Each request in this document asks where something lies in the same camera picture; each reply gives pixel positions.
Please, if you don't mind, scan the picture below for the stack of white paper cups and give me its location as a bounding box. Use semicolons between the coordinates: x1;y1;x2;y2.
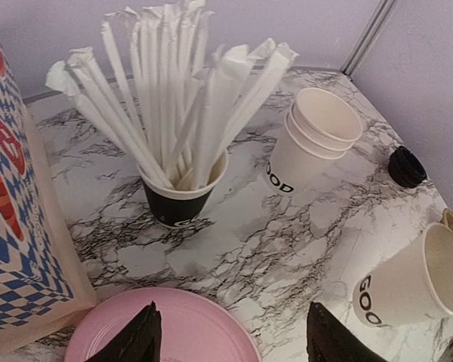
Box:
265;87;363;197

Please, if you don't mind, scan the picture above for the stack of black lids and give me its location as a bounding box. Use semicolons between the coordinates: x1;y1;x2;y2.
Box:
387;146;427;189

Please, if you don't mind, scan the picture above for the blue checkered paper bag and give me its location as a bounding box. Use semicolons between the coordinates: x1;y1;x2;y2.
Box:
0;0;98;346

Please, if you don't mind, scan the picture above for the white paper coffee cup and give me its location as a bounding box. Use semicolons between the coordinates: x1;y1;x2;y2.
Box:
353;222;453;327

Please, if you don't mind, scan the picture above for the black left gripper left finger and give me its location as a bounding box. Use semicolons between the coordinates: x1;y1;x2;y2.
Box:
87;302;162;362

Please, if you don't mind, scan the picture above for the black cup holding straws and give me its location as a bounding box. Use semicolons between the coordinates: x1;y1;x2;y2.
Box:
138;151;229;229

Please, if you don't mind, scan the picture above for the pink round plate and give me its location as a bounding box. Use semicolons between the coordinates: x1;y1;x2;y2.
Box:
64;287;261;361

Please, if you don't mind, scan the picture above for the right aluminium frame post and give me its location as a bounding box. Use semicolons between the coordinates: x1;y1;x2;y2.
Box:
341;0;396;78

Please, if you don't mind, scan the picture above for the bundle of wrapped white straws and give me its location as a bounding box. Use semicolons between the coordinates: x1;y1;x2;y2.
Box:
46;1;297;191

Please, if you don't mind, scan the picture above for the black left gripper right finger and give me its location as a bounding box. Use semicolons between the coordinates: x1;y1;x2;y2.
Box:
307;302;387;362

